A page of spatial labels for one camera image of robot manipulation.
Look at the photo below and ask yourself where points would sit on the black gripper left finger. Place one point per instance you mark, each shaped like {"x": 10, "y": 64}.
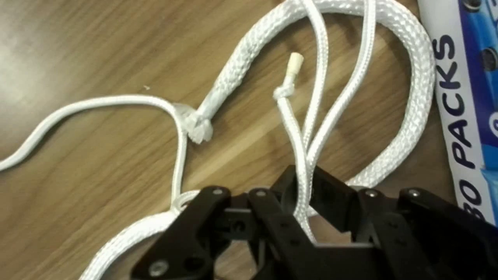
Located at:
{"x": 192, "y": 238}

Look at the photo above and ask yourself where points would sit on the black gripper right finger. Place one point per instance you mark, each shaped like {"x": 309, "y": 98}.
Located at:
{"x": 415, "y": 233}

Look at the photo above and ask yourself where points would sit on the blue snack cardboard box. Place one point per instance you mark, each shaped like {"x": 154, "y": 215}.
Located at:
{"x": 468, "y": 103}

